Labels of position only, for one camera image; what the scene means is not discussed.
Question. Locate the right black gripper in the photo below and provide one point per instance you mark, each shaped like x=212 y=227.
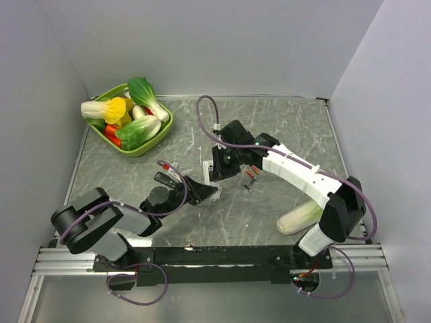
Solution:
x=220 y=171

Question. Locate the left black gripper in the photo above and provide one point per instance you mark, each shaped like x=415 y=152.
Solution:
x=197 y=192

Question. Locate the white remote control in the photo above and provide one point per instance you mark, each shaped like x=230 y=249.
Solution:
x=207 y=168

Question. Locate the remote battery cover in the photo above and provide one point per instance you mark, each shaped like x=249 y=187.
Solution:
x=216 y=195

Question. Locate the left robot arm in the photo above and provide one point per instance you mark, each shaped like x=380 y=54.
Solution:
x=86 y=223

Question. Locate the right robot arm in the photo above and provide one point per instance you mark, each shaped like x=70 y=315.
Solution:
x=341 y=202

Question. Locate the black slim remote control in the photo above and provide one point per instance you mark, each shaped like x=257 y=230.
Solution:
x=166 y=180

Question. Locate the red orange battery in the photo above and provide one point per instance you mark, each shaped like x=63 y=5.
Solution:
x=255 y=170
x=250 y=174

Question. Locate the dark battery lowest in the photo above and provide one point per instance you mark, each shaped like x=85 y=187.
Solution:
x=247 y=187

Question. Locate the green plastic basket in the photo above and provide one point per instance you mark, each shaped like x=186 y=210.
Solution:
x=164 y=130

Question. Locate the black base bar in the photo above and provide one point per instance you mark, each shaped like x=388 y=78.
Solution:
x=215 y=264

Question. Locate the green lettuce cabbage toy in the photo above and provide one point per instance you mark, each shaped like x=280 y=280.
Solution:
x=138 y=132

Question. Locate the white napa cabbage toy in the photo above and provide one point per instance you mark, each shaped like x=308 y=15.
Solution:
x=301 y=217

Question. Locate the white radish toy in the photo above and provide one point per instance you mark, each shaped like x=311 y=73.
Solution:
x=138 y=112

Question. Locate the orange carrot toy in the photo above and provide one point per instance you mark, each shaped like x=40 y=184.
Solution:
x=109 y=133

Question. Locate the green bok choy toy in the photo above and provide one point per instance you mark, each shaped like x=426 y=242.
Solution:
x=142 y=92

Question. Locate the yellow napa cabbage toy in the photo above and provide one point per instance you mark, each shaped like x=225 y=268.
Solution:
x=114 y=111

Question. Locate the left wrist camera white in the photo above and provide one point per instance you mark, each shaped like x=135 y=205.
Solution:
x=170 y=169

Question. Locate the aluminium rail frame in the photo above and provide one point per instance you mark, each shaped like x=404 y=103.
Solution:
x=363 y=257

